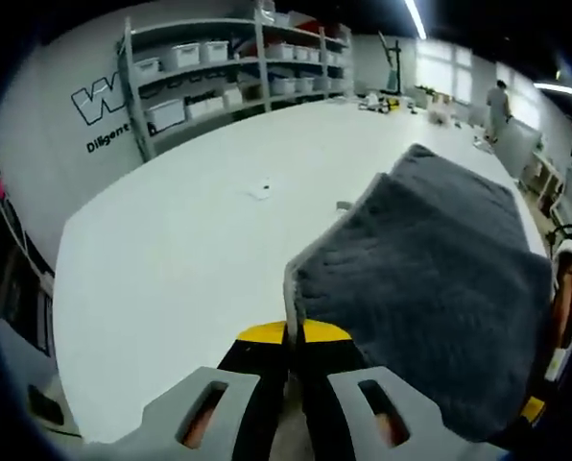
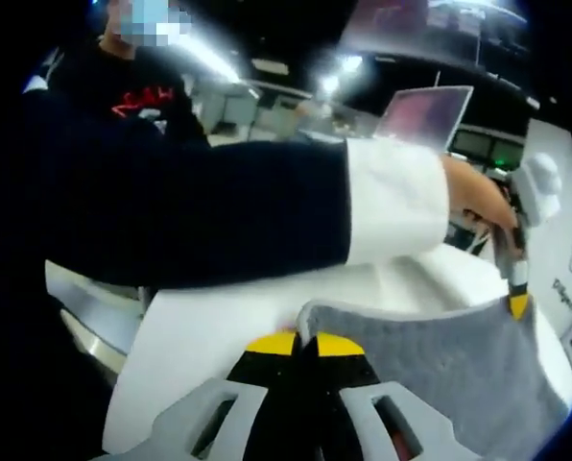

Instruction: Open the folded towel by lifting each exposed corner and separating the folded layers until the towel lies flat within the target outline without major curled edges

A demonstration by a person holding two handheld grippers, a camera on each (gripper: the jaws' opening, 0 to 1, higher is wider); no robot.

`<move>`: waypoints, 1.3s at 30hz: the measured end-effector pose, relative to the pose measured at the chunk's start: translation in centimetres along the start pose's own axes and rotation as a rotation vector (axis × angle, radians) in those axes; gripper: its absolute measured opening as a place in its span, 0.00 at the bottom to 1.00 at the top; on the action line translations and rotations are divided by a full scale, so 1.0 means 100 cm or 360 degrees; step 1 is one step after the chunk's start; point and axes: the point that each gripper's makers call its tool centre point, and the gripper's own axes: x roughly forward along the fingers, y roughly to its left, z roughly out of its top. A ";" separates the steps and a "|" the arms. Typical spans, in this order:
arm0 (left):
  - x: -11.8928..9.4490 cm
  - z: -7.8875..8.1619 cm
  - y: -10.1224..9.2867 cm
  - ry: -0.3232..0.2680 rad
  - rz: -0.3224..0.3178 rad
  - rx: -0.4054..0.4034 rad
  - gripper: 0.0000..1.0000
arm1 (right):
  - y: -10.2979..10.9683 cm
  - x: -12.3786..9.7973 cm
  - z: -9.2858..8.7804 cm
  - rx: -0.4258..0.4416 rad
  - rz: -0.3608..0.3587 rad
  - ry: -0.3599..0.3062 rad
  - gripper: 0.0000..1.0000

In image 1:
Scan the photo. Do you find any grey towel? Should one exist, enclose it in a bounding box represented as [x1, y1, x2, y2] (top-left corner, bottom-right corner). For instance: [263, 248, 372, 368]
[283, 142, 555, 444]

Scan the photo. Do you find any black stand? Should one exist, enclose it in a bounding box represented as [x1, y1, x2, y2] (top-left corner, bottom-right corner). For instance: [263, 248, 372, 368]
[379, 31, 406, 95]

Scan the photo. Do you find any person's right hand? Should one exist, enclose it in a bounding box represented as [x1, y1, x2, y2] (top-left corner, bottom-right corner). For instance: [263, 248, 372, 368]
[552, 261, 572, 351]

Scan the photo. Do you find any grey metal shelf unit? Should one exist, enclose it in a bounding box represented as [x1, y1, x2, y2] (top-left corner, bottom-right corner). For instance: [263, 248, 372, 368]
[117, 0, 355, 163]

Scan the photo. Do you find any long ceiling light strip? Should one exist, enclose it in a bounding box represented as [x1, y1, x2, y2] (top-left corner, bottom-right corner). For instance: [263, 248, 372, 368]
[403, 0, 429, 40]

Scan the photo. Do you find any short ceiling light tube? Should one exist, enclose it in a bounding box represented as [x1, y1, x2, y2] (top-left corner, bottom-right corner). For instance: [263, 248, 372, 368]
[533, 81, 572, 97]

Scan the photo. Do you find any small white object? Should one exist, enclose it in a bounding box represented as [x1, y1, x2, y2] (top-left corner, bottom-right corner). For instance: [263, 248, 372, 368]
[246, 176, 276, 202]

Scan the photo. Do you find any row of white storage boxes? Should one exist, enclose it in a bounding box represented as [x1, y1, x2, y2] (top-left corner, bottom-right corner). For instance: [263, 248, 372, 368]
[131, 12, 352, 131]

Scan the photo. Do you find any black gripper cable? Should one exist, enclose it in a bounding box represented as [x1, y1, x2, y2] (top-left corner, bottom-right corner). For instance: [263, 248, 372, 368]
[546, 223, 572, 247]

